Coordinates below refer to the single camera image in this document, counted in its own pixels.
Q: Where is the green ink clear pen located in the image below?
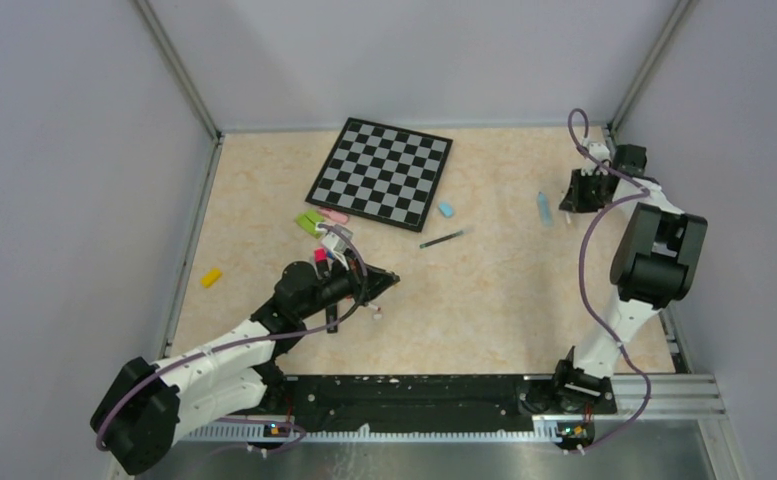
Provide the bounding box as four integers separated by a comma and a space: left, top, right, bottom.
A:
419, 227, 474, 250

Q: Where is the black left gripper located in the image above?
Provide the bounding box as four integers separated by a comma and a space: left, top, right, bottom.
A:
297, 248, 398, 320

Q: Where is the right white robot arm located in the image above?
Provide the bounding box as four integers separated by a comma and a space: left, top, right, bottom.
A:
521, 139, 708, 415

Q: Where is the black highlighter pink cap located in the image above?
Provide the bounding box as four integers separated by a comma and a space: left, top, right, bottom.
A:
313, 248, 331, 279

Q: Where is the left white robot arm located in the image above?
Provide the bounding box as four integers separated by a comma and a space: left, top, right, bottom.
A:
90, 261, 400, 475

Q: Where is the black grey chessboard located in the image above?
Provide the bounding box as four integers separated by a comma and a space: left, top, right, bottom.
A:
305, 117, 453, 233

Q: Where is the light blue highlighter body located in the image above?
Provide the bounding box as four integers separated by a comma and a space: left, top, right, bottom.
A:
536, 191, 554, 228

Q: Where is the black highlighter blue cap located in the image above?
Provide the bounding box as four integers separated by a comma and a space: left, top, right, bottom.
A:
325, 304, 339, 334

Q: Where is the yellow highlighter cap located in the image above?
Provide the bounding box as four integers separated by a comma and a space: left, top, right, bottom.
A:
200, 268, 223, 288

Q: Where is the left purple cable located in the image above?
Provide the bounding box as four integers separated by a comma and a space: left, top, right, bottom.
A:
94, 223, 371, 458

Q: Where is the light blue highlighter cap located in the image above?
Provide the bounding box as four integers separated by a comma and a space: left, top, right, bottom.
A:
438, 202, 455, 218

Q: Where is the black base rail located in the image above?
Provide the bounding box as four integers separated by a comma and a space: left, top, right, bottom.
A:
235, 374, 618, 420

